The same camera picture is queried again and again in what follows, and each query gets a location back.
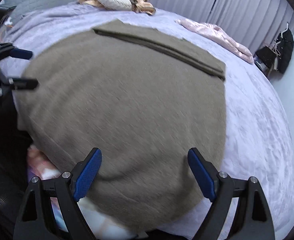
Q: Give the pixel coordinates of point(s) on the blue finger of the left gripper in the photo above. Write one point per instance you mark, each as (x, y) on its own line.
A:
(9, 50)
(8, 84)

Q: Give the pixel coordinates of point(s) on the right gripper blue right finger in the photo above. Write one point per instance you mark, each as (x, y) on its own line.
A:
(252, 218)

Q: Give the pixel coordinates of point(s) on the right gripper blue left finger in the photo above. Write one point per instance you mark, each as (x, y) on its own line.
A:
(36, 217)

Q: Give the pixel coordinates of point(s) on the olive brown knit sweater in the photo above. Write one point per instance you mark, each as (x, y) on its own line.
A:
(144, 98)

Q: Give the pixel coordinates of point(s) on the peach beige crumpled garment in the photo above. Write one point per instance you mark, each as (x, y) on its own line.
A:
(138, 6)

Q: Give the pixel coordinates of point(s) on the pink satin padded jacket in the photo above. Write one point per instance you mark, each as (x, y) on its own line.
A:
(218, 35)

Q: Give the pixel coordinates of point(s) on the grey pleated curtain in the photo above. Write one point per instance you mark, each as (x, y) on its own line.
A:
(252, 23)

